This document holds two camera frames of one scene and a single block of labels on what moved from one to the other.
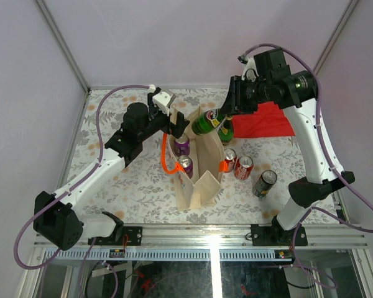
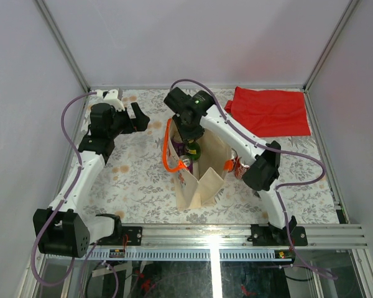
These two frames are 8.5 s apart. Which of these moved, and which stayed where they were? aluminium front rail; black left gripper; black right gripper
Moved: black right gripper; black left gripper
Stayed: aluminium front rail
